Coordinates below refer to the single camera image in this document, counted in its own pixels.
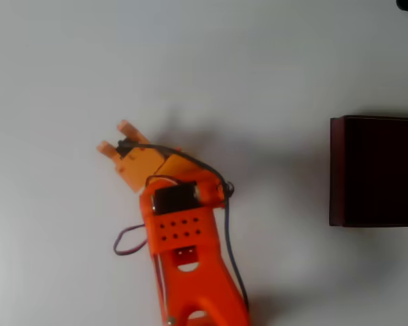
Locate dark red open box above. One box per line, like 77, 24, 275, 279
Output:
329, 115, 408, 228

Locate purple looped cable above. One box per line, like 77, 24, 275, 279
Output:
113, 223, 149, 257

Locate black and blue cable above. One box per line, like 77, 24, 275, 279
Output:
117, 137, 251, 313

